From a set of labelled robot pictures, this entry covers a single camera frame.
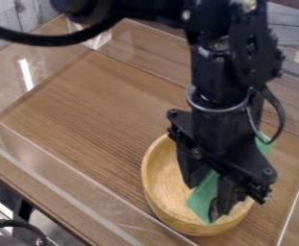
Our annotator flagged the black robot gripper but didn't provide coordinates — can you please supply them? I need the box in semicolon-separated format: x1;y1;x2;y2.
167;86;279;223

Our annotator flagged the green rectangular block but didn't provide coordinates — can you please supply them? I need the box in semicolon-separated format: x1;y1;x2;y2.
185;134;277;224

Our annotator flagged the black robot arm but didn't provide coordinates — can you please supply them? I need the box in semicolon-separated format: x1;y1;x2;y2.
49;0;283;222

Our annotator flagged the brown wooden bowl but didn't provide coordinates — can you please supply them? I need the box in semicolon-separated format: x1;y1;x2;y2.
141;135;253;236

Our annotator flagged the black table leg bracket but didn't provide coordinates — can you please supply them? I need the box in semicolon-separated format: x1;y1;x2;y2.
0;198;58;246

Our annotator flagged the clear acrylic corner bracket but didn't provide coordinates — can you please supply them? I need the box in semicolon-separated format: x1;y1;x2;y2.
66;20;112;50

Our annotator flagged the black cable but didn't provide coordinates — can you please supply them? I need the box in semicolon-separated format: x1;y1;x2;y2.
0;12;117;47

